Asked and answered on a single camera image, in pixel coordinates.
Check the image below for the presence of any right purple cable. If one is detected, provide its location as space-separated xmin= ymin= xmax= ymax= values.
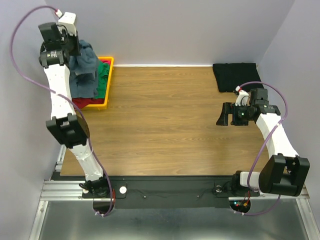
xmin=232 ymin=81 xmax=291 ymax=217

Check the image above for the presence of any yellow plastic tray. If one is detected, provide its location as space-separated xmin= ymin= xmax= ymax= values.
xmin=82 ymin=56 xmax=114 ymax=110

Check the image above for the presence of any aluminium frame rail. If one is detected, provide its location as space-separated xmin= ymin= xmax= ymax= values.
xmin=30 ymin=147 xmax=320 ymax=240

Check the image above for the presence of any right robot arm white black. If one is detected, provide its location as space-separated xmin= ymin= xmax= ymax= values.
xmin=216 ymin=86 xmax=310 ymax=197

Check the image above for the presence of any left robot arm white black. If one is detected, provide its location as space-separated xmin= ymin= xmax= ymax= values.
xmin=38 ymin=22 xmax=113 ymax=198

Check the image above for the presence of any pink t-shirt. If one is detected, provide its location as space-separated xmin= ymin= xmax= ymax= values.
xmin=100 ymin=59 xmax=111 ymax=65

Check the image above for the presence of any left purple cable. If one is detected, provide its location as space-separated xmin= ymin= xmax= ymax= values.
xmin=9 ymin=6 xmax=116 ymax=218

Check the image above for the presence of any green t-shirt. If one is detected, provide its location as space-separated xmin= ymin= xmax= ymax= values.
xmin=94 ymin=62 xmax=110 ymax=99

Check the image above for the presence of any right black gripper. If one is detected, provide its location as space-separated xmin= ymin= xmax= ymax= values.
xmin=215 ymin=101 xmax=254 ymax=126

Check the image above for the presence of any dark red t-shirt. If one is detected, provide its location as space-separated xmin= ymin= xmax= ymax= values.
xmin=72 ymin=97 xmax=105 ymax=109

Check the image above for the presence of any blue-grey t-shirt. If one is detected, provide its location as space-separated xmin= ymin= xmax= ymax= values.
xmin=69 ymin=40 xmax=100 ymax=99

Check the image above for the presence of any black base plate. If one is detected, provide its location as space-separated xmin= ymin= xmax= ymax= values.
xmin=79 ymin=176 xmax=259 ymax=209

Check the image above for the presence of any purple cable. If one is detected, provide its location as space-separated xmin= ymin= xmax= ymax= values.
xmin=9 ymin=6 xmax=116 ymax=218
xmin=232 ymin=81 xmax=291 ymax=217

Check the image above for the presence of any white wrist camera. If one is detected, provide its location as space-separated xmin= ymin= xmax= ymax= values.
xmin=235 ymin=86 xmax=250 ymax=107
xmin=58 ymin=12 xmax=78 ymax=37

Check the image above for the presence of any folded black t-shirt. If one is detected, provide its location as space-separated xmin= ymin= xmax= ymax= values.
xmin=212 ymin=62 xmax=261 ymax=93

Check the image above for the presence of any electronics board with leds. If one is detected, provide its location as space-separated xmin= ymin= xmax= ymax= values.
xmin=229 ymin=200 xmax=251 ymax=213

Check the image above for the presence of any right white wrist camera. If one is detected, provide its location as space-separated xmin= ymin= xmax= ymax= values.
xmin=235 ymin=86 xmax=250 ymax=107

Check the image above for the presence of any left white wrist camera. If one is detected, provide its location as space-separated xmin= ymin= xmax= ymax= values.
xmin=58 ymin=12 xmax=78 ymax=37

